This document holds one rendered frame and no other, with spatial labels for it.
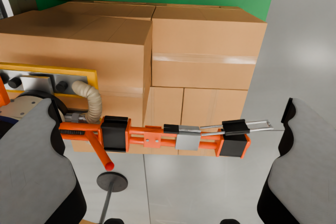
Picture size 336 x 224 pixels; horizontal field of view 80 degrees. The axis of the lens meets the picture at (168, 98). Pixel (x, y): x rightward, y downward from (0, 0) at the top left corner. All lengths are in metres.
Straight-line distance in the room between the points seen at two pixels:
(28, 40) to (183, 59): 0.72
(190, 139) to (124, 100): 0.35
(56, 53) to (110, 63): 0.19
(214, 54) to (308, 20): 0.97
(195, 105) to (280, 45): 0.94
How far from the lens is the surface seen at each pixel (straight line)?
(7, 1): 1.27
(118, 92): 0.82
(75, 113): 0.70
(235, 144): 0.64
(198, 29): 1.12
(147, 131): 0.60
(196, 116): 1.38
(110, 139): 0.62
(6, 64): 0.78
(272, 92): 2.12
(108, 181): 2.88
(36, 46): 0.85
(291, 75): 2.11
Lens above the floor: 1.63
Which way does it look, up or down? 58 degrees down
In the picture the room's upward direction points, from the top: 179 degrees counter-clockwise
